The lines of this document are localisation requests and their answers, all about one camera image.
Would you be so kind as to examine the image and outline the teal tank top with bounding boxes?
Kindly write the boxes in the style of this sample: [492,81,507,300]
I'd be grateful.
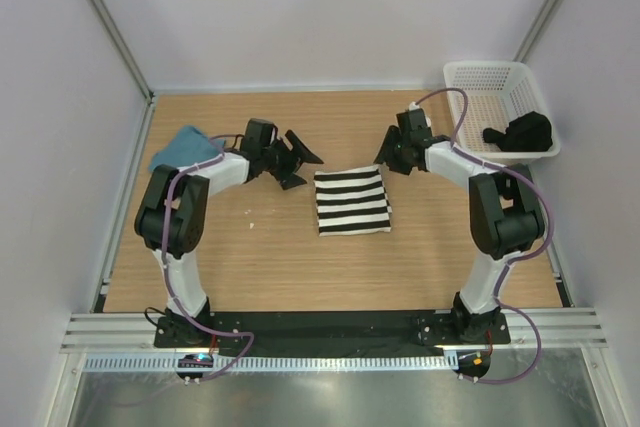
[148,125,226,173]

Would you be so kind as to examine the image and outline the white plastic basket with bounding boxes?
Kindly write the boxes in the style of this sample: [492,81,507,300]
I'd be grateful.
[443,61,561,164]

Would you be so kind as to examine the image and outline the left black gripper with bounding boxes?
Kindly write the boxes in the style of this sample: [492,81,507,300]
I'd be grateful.
[260,131,321,190]

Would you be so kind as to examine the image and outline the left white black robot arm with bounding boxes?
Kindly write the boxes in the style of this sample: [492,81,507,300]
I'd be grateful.
[134,118,323,348]

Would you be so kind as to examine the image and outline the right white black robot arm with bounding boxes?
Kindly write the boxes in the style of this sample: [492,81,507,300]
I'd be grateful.
[375,107,545,343]

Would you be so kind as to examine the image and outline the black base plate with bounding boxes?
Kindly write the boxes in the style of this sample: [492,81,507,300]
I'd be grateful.
[154,308,511,359]

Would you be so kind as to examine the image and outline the white debris scraps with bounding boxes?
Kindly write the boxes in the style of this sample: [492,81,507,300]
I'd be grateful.
[244,209,255,230]

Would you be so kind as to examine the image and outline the black white striped tank top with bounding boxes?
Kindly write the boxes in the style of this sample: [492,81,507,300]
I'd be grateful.
[313,164,392,236]

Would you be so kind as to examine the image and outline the white slotted cable duct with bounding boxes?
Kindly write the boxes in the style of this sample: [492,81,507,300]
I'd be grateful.
[83,352,458,373]

